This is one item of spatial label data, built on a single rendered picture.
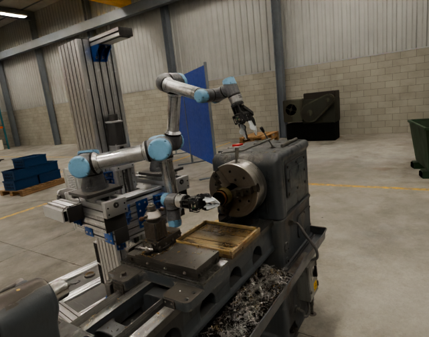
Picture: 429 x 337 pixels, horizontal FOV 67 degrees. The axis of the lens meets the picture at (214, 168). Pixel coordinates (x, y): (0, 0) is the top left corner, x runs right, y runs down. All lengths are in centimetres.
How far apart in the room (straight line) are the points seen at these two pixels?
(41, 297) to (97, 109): 136
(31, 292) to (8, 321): 8
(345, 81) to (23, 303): 1118
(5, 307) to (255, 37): 1228
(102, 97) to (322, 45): 1027
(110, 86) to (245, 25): 1101
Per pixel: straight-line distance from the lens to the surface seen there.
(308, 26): 1210
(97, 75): 219
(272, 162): 184
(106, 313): 136
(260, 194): 178
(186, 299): 126
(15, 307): 103
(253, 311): 169
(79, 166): 178
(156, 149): 169
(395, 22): 1160
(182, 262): 135
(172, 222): 182
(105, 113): 218
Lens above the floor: 159
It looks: 12 degrees down
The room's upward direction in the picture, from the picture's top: 6 degrees counter-clockwise
